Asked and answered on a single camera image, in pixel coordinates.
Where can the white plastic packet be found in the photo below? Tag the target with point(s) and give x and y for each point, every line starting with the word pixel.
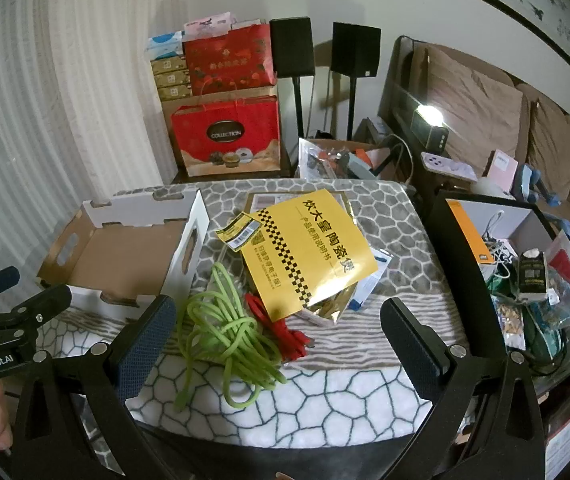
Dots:
pixel 377 266

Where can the yellow checkered manual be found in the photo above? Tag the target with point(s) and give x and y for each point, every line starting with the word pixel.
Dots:
pixel 305 255

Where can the small pink box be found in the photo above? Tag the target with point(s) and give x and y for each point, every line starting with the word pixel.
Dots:
pixel 501 167

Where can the red floral gift bag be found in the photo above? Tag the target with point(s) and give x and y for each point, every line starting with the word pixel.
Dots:
pixel 230 60

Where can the orange box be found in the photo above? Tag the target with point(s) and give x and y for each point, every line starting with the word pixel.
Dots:
pixel 470 232

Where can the gold foil bag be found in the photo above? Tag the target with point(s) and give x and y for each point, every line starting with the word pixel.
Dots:
pixel 327 311

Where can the black storage box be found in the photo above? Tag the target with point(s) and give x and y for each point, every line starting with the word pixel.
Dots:
pixel 437 230

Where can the blue plastic tool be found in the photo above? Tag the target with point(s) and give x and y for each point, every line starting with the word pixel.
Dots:
pixel 532 182

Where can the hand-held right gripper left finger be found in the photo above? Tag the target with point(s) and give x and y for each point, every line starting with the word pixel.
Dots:
pixel 147 347

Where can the yellow barcode tag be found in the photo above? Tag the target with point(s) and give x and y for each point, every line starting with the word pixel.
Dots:
pixel 237 232

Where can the black speaker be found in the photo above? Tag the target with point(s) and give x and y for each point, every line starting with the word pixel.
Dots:
pixel 356 50
pixel 292 47

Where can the cardboard box of clutter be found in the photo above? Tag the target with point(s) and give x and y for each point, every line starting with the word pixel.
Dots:
pixel 345 157

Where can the large brown sofa cushion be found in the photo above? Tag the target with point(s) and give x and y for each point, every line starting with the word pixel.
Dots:
pixel 475 105

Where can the blue dotted tissue pack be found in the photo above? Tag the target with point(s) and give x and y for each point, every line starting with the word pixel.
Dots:
pixel 165 45

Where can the white and brown cardboard box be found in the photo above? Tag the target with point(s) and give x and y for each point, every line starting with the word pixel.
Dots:
pixel 115 255

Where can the dark green carton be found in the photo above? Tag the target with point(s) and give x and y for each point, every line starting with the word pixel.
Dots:
pixel 532 272

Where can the clear snack bag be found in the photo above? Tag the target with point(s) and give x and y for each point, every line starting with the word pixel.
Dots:
pixel 509 320

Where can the tan patterned box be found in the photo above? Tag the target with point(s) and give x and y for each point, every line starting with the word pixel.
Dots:
pixel 169 65
pixel 171 78
pixel 175 93

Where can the white striped curtain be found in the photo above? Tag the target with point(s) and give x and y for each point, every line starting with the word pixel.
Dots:
pixel 40 110

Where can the purple phone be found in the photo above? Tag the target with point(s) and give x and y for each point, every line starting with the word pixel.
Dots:
pixel 447 166

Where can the black speaker stand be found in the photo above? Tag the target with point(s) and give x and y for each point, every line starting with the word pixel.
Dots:
pixel 298 105
pixel 352 107

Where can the black lamp device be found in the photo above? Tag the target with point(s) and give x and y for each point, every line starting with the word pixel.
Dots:
pixel 432 127

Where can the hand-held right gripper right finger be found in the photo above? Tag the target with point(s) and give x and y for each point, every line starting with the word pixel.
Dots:
pixel 412 347

